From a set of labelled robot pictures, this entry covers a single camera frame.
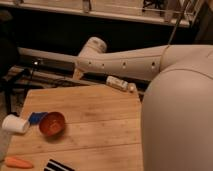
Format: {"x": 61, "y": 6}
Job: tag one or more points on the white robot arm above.
{"x": 177, "y": 107}

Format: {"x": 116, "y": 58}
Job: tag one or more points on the white bottle lying down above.
{"x": 120, "y": 84}

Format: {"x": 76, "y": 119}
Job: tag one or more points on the orange bowl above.
{"x": 52, "y": 123}

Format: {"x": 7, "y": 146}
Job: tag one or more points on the wooden shelf ledge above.
{"x": 128, "y": 10}

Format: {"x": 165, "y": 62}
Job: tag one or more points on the blue cup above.
{"x": 36, "y": 117}

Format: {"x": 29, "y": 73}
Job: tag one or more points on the black office chair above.
{"x": 9, "y": 56}

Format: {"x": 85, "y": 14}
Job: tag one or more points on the black white striped object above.
{"x": 53, "y": 165}

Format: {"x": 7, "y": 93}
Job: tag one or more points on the white cup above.
{"x": 15, "y": 124}

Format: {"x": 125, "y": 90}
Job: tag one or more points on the metal pole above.
{"x": 181, "y": 14}

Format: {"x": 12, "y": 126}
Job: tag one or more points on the orange carrot toy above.
{"x": 17, "y": 163}

